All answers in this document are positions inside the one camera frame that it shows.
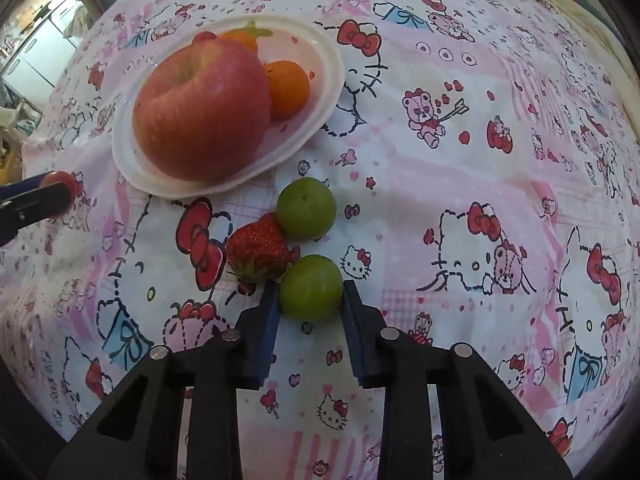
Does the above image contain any pink strawberry-print bowl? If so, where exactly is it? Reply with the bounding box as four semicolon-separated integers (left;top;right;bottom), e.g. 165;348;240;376
111;14;346;198

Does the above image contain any red apple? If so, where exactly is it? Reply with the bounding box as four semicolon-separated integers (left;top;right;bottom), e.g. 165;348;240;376
132;39;273;182

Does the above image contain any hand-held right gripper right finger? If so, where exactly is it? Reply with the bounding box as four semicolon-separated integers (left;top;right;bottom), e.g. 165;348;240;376
341;280;573;480

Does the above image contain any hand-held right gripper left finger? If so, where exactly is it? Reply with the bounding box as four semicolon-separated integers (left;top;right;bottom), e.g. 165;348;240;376
45;282;281;480

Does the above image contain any cream floral blanket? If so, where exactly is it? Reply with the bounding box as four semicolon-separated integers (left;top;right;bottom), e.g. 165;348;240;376
520;0;640;81

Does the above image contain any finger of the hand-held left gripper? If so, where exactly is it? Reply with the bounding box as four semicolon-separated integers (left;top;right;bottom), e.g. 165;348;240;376
0;182;73;248
0;174;48;198

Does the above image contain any large strawberry with leaves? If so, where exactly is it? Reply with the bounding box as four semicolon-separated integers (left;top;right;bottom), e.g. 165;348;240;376
226;212;292;282

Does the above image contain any pink cartoon-cat printed blanket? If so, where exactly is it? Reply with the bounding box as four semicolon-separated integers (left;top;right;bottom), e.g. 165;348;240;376
0;0;640;480

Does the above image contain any white kitchen cabinet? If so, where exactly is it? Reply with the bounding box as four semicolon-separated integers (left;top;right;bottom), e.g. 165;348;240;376
0;0;86;91

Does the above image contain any green plum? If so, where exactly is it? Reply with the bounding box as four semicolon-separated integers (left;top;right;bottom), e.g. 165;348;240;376
276;176;337;241

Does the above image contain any green grape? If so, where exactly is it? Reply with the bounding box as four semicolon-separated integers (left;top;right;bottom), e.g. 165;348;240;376
278;255;345;322

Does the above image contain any small mandarin orange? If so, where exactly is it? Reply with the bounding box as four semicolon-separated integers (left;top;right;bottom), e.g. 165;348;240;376
220;29;260;56

